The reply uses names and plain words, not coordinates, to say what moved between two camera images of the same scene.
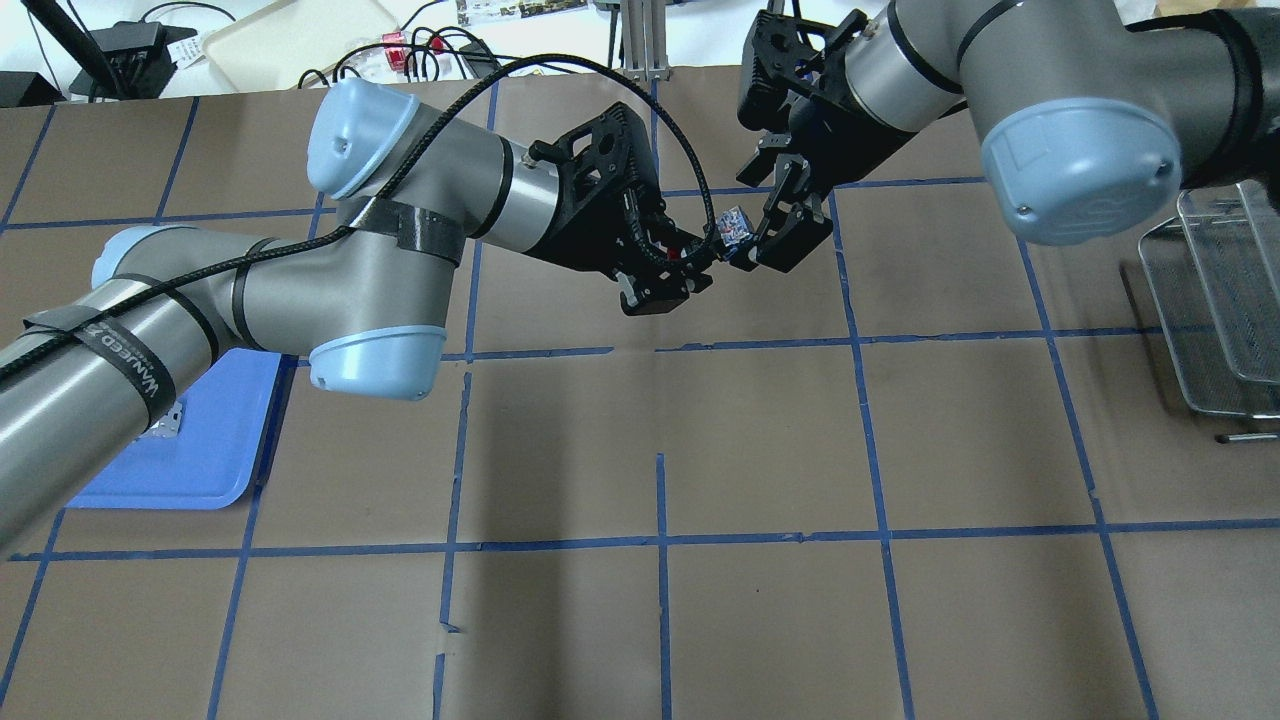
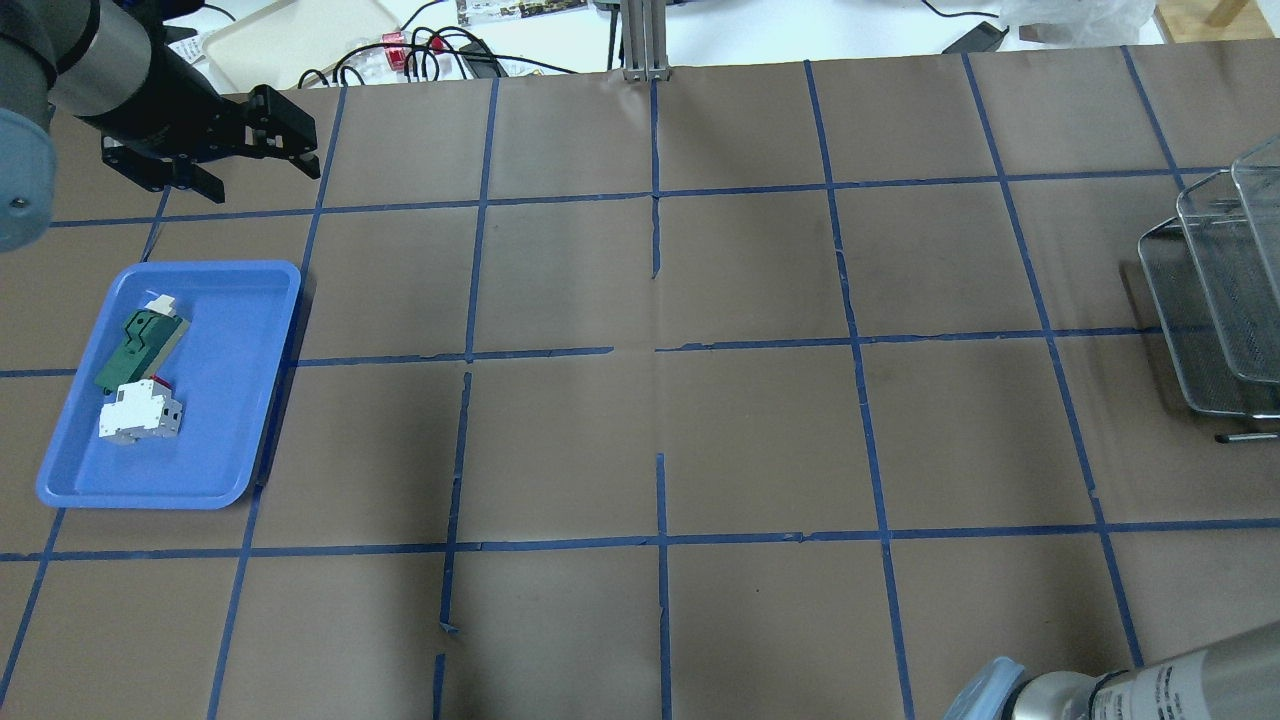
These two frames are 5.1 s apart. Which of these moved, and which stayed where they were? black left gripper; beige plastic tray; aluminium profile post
Moved: black left gripper
Stayed: beige plastic tray; aluminium profile post
